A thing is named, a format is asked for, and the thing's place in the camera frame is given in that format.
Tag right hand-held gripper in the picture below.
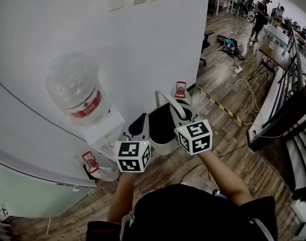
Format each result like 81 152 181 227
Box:
169 103 213 156

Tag white wall switch plate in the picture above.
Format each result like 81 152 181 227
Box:
107 0 125 12

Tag black stair railing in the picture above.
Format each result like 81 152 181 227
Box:
247 25 306 203

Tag frosted glass partition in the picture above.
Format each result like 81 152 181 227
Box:
0 157 96 218

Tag black office chair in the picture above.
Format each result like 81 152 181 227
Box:
199 30 215 66

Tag person's right forearm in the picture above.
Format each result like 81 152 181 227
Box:
198 149 254 207

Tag wooden table black legs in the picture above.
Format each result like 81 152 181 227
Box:
248 41 293 85

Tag yellow black floor tape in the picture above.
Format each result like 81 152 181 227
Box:
195 84 244 125

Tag black bag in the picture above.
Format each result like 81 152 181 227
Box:
216 35 245 61

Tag clear water jug red label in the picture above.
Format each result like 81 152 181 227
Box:
45 51 112 128

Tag person's left forearm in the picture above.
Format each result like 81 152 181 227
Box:
107 171 136 224

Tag blue waist pouch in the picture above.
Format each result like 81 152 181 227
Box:
212 189 229 201

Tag white water dispenser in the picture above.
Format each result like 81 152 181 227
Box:
80 101 126 165

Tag grey table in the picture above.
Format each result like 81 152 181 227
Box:
262 23 291 52

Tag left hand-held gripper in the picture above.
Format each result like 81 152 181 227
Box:
114 112 152 173

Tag person's black shirt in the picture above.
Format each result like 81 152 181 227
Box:
86 183 279 241

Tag white power cable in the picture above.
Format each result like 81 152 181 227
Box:
223 66 263 127

